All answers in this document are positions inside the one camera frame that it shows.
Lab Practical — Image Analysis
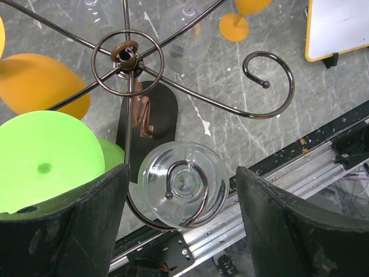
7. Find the orange wine glass far left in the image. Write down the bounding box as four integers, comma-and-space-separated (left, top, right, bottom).
0, 16, 92, 121

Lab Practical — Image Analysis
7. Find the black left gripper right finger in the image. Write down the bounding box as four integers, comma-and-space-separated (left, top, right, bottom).
235, 166, 368, 276

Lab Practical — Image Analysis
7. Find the clear wine glass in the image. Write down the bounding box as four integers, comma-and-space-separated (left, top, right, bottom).
138, 141, 229, 229
73, 1, 115, 43
159, 1, 211, 73

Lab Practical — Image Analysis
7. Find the clear wine glass back right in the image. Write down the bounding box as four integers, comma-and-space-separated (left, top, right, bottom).
159, 1, 211, 73

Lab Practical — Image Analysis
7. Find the small whiteboard yellow frame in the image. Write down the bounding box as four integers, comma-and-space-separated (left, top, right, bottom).
305, 0, 368, 69

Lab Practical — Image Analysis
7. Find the metal wine glass rack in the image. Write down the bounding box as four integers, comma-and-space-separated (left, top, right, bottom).
0, 0, 296, 231

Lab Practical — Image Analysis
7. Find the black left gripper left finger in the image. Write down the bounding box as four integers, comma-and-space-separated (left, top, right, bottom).
1, 164, 130, 276

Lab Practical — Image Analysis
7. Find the clear wine glass front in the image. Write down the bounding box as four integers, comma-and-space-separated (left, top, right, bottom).
138, 141, 229, 229

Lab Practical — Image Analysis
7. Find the aluminium rail front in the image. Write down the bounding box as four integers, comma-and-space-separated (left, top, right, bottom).
109, 103, 368, 276

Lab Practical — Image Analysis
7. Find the clear wine glass back left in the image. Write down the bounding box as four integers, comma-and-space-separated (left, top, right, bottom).
73, 1, 115, 43

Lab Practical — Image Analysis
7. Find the orange plastic wine glass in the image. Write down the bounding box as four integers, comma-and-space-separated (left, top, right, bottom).
219, 0, 272, 42

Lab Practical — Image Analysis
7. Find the green plastic wine glass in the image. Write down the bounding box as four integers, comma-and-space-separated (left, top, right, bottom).
1, 111, 125, 214

